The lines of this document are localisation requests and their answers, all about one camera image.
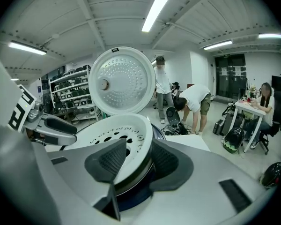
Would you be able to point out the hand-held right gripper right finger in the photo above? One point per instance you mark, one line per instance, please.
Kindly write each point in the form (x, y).
(196, 184)

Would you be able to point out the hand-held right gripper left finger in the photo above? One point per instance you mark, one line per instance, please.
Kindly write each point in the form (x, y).
(84, 172)

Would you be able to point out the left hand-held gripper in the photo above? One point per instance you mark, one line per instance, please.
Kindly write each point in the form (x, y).
(23, 109)

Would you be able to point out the white perforated steamer plate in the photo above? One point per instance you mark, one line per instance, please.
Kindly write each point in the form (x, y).
(131, 125)

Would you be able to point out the white shelf with black cases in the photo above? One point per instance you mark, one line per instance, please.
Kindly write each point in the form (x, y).
(72, 95)

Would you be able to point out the black green dome backpack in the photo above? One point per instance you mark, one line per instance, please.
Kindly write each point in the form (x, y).
(233, 139)

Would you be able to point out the small black hard case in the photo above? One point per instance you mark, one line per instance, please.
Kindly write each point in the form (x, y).
(217, 126)

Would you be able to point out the large black suitcase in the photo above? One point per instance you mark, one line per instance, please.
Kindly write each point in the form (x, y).
(228, 124)

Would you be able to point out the long ceiling light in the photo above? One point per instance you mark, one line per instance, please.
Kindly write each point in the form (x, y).
(272, 36)
(157, 9)
(217, 45)
(28, 48)
(14, 79)

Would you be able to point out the black round device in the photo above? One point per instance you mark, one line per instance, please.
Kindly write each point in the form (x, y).
(173, 115)

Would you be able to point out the white desk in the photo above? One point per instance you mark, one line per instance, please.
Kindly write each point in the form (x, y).
(248, 109)

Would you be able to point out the black office chair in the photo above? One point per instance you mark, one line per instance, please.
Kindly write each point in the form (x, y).
(278, 111)

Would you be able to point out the black double door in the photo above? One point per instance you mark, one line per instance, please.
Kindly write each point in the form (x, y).
(229, 76)

